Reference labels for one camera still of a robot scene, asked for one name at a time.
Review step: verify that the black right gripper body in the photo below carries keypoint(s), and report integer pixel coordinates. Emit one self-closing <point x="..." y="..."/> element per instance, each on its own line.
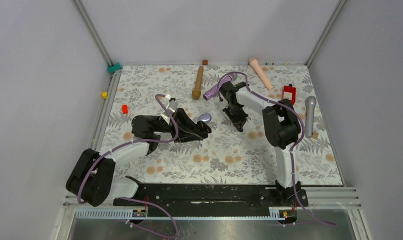
<point x="236" y="114"/>

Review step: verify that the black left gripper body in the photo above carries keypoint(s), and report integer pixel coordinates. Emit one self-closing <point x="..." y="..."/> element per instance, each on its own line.
<point x="179" y="131"/>

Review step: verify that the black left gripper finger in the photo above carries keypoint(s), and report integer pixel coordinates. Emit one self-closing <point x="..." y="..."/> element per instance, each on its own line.
<point x="186" y="122"/>
<point x="188" y="137"/>

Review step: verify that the purple earbud charging case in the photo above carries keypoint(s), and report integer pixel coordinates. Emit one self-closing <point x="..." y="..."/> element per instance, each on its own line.
<point x="205" y="117"/>

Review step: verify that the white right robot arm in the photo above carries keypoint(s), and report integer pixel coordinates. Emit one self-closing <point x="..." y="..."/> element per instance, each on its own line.
<point x="281" y="128"/>

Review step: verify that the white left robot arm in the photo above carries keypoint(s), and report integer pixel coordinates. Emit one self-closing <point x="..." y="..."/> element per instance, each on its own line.
<point x="92" y="179"/>

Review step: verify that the floral table mat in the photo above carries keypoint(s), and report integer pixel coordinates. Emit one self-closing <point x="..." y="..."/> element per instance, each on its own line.
<point x="227" y="156"/>

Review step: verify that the gold microphone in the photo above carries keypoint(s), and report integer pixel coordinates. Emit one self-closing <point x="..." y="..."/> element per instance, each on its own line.
<point x="196" y="92"/>

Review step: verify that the purple glitter microphone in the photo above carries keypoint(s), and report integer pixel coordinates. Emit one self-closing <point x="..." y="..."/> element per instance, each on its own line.
<point x="213" y="91"/>

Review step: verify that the pink microphone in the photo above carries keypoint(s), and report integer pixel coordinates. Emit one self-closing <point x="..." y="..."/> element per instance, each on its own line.
<point x="254" y="63"/>

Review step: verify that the red box with label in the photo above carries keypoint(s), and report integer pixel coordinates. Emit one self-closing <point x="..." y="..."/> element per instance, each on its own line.
<point x="289" y="92"/>

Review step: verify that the small red block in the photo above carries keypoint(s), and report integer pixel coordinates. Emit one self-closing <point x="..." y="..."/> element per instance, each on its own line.
<point x="124" y="109"/>

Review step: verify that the silver grey microphone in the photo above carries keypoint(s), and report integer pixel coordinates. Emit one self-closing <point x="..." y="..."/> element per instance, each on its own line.
<point x="310" y="105"/>

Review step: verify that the small yellow cube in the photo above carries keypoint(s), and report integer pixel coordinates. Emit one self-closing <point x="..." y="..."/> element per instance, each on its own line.
<point x="104" y="95"/>

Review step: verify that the small tan wooden cube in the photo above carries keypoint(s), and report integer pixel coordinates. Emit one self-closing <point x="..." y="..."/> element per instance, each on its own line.
<point x="315" y="135"/>

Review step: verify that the teal corner clamp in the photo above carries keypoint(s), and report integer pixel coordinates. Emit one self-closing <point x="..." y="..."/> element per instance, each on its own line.
<point x="114" y="68"/>

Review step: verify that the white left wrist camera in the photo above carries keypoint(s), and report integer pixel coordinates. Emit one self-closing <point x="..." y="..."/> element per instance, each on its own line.
<point x="171" y="108"/>

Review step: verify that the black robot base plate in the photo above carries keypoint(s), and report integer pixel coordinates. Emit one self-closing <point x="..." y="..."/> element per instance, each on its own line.
<point x="211" y="200"/>

